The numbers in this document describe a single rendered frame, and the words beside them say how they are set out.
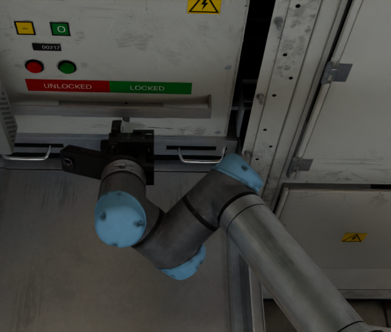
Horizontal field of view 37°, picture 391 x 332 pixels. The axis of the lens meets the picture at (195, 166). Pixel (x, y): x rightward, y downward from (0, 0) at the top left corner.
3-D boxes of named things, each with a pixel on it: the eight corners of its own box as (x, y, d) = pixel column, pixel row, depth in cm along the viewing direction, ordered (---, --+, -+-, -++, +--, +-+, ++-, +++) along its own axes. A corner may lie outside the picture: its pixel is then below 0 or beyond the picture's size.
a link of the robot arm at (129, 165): (100, 210, 96) (97, 166, 92) (102, 195, 100) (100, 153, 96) (146, 209, 96) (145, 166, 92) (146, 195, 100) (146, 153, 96)
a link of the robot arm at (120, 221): (123, 262, 87) (80, 230, 84) (126, 221, 97) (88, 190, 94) (160, 231, 85) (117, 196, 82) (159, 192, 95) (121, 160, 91)
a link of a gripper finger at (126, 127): (145, 124, 117) (144, 145, 109) (115, 124, 116) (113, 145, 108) (145, 110, 115) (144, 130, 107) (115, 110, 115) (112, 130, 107)
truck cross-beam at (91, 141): (235, 156, 133) (237, 141, 128) (-6, 152, 130) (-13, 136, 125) (233, 138, 136) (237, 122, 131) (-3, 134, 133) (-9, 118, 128)
